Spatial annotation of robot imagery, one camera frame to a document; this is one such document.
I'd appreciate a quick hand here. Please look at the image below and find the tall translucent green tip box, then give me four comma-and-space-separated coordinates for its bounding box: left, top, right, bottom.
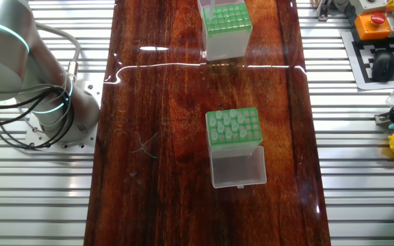
205, 107, 268, 190

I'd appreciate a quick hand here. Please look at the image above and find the low green rack tip box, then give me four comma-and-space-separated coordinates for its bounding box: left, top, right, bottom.
196, 0, 254, 62

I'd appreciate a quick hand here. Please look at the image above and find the glossy brown wooden board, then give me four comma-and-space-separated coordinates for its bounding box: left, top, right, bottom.
83, 0, 332, 246

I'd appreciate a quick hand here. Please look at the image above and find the yellow button box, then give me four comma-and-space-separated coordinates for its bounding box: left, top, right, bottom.
354, 12, 393, 41

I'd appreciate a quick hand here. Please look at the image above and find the black computer mouse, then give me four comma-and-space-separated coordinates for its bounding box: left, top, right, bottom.
371, 49, 394, 83

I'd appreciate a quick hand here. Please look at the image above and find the red emergency stop button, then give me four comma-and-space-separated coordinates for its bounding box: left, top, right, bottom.
370, 12, 386, 27

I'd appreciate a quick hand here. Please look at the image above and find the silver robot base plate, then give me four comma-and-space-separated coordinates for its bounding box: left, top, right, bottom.
24, 80, 104, 153

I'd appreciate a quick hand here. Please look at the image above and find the grey cable with metal plug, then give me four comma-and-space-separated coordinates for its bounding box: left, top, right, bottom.
34, 22, 81, 83

